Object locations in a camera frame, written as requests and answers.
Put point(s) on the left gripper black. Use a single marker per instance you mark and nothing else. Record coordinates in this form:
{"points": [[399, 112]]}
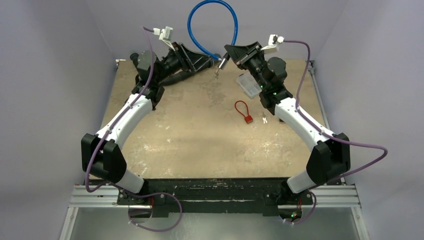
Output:
{"points": [[188, 59]]}

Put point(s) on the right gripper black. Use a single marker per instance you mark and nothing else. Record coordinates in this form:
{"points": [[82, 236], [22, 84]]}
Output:
{"points": [[250, 53]]}

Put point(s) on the red cable lock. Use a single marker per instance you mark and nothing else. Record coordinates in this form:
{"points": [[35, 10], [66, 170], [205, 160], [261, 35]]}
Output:
{"points": [[245, 113]]}

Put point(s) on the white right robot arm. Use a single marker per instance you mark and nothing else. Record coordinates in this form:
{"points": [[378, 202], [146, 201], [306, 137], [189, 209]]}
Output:
{"points": [[329, 155]]}

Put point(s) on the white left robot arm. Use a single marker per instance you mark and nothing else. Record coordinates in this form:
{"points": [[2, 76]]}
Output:
{"points": [[101, 153]]}

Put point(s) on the clear plastic organizer box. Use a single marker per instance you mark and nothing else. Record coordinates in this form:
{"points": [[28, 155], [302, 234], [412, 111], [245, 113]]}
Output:
{"points": [[249, 85]]}

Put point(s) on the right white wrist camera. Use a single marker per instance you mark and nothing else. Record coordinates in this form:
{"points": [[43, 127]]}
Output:
{"points": [[274, 41]]}

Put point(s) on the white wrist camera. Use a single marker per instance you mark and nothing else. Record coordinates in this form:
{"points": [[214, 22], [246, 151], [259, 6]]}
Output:
{"points": [[274, 41], [165, 35]]}

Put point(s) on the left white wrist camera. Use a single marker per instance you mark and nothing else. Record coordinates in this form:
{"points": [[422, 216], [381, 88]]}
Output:
{"points": [[165, 35]]}

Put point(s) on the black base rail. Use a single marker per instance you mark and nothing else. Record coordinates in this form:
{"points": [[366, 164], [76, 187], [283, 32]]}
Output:
{"points": [[162, 194]]}

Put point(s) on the aluminium frame rail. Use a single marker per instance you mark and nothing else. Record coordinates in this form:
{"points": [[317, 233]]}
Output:
{"points": [[327, 196]]}

